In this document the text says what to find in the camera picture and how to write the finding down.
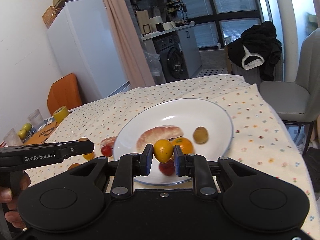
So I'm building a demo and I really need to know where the white kitchen counter cabinet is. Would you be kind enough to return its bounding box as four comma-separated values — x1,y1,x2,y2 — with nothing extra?
142,21,202,78

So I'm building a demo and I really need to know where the person's left hand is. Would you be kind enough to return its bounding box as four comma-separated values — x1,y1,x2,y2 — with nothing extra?
1,172,31,230

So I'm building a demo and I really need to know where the orange mandarin in plate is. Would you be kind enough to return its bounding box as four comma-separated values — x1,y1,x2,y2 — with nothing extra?
171,137,195,154

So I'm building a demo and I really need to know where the clear drinking glass near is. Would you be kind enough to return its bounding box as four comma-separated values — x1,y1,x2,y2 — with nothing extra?
3,128,23,146

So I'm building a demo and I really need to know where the clear drinking glass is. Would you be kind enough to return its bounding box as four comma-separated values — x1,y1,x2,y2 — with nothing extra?
28,109,46,131
3,128,23,146

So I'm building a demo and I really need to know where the green apple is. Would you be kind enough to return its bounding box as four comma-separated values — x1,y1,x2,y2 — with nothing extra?
22,123,32,132
17,128,28,140

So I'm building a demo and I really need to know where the red cherry tomato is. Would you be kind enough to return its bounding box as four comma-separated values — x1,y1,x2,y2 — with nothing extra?
101,145,113,158

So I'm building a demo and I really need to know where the red strawberry in plate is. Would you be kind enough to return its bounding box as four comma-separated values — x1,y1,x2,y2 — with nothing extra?
159,159,175,176

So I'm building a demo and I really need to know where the brown kiwi in plate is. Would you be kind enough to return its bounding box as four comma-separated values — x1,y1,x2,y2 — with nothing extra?
193,126,209,144

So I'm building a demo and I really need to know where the orange cat placemat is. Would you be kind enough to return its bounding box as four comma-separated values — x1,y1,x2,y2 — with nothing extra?
23,121,59,145

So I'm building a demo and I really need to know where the small orange kumquat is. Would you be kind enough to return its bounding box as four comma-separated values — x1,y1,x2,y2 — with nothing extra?
82,152,95,161

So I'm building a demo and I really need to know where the peeled pomelo segment in plate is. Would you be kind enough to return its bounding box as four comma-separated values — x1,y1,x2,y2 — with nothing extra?
136,125,184,152

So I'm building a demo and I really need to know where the clear drinking glass far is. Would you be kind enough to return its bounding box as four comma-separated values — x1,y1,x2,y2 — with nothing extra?
28,109,46,131

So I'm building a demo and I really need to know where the white plate blue rim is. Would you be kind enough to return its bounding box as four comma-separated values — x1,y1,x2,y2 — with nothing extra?
112,97,234,186

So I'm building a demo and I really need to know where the yellow tape roll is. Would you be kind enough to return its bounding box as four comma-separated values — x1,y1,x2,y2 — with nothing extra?
53,106,69,124

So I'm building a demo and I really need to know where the floral white tablecloth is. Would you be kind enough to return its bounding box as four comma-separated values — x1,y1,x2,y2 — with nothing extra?
24,73,316,238

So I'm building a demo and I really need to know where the orange chair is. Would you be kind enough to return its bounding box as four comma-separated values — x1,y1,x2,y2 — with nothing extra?
47,73,83,115

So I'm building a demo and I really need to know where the pink curtain left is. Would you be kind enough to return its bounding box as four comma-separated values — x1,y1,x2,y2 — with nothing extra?
104,0,155,88

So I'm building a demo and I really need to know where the grey washing machine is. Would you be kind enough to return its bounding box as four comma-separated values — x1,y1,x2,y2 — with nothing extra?
153,34,189,82

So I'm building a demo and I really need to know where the grey padded chair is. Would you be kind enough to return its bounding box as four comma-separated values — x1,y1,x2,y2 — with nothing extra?
260,29,319,154

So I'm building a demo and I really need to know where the black and white garment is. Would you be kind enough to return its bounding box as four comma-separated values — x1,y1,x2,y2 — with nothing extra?
227,21,282,81

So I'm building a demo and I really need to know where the white refrigerator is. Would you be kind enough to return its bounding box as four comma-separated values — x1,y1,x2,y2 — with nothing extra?
47,0,131,103

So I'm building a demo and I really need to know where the wooden box on fridge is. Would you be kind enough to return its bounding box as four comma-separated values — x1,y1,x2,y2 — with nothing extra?
42,0,74,29

